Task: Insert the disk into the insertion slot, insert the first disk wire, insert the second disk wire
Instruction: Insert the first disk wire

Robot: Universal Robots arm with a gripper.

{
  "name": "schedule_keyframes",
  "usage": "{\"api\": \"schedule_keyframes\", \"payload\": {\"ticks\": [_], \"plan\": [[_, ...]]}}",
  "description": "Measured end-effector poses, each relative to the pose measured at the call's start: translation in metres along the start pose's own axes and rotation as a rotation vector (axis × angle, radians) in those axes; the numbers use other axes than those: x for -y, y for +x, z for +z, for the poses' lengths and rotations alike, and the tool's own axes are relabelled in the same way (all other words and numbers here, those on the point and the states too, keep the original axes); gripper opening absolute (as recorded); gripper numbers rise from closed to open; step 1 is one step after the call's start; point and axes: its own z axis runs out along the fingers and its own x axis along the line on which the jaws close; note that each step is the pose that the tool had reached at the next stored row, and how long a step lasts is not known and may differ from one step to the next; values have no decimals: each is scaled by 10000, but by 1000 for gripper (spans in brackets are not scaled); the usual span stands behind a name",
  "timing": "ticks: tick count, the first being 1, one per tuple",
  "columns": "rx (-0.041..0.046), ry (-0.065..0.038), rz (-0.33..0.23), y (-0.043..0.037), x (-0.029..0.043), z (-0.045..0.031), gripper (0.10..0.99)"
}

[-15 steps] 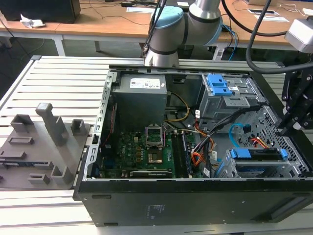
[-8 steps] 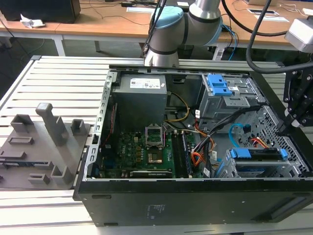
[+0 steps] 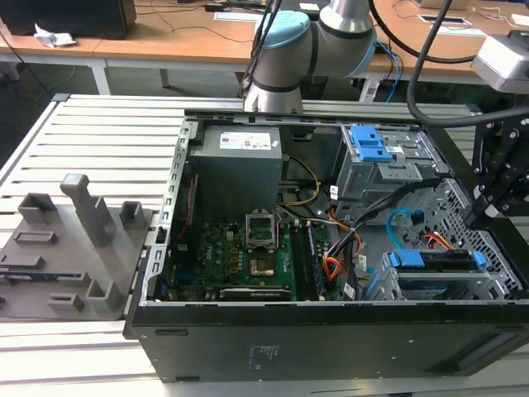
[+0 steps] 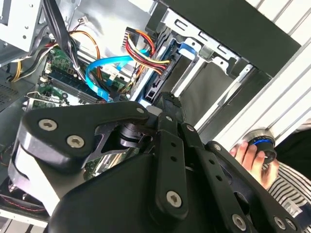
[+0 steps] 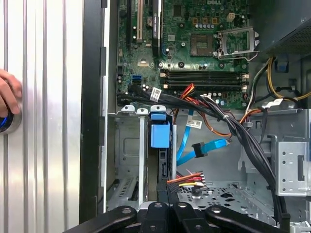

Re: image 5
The black gripper right finger with wide plate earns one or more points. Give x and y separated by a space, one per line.
184 221

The black gripper left finger with narrow bars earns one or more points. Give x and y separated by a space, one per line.
155 221

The hard disk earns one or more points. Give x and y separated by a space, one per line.
159 136

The metal disk bay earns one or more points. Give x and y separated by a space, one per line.
126 145

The black RAM slot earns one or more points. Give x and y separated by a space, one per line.
204 72
204 83
204 87
204 76

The long black expansion slot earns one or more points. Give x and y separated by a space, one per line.
156 26

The tan expansion slot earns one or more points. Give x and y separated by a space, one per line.
139 21

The person hand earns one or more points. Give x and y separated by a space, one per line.
8 94

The open grey PC case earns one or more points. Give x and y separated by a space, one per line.
92 97

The CPU socket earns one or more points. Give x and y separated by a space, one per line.
201 44

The blue plastic clip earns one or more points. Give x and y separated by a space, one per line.
281 66

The metal socket cover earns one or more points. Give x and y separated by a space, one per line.
251 40

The green motherboard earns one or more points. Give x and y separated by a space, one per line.
184 14

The grey power supply box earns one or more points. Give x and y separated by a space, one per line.
279 21

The perforated metal drive bracket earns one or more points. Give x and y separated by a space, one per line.
289 167

